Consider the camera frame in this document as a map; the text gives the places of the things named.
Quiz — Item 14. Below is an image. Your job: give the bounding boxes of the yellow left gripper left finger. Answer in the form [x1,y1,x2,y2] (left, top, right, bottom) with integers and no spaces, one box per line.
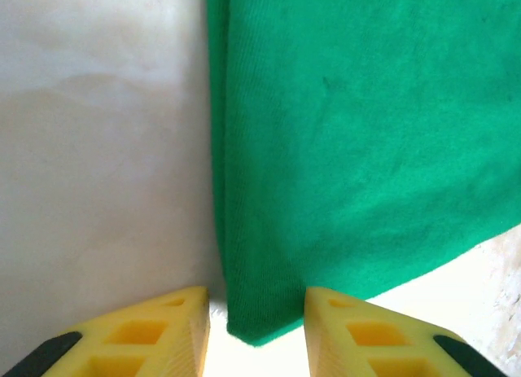
[0,286,212,377]

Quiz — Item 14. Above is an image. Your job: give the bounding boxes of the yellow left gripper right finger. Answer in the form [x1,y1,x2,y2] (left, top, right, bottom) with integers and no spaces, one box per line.
[304,286,510,377]

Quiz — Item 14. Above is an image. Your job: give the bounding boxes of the green t-shirt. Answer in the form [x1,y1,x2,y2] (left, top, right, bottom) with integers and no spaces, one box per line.
[205,0,521,349]

